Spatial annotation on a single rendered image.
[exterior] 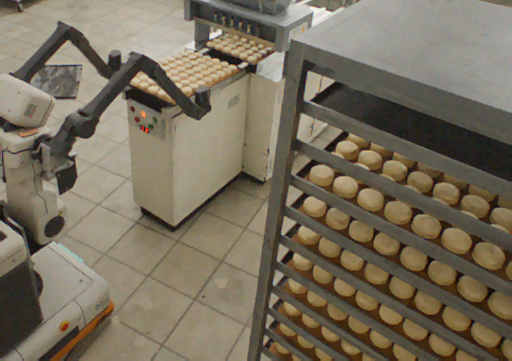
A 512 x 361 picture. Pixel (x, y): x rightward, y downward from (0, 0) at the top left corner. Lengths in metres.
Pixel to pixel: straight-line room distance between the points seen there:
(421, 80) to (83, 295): 1.91
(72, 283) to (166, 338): 0.53
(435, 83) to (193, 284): 2.14
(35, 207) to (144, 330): 0.86
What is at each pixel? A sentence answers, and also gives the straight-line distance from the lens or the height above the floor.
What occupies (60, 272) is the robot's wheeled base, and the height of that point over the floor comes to 0.28.
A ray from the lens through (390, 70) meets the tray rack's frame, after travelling 0.80.
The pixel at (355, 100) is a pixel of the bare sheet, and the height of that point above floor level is 1.67.
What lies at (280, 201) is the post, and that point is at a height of 1.46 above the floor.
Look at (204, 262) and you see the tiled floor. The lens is 2.83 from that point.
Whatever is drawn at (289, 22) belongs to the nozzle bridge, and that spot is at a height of 1.18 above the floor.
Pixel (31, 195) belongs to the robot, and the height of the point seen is 0.79.
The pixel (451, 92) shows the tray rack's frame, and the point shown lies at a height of 1.82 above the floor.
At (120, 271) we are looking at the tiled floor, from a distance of 2.81.
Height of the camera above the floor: 2.15
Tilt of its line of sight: 35 degrees down
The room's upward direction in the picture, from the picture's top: 4 degrees clockwise
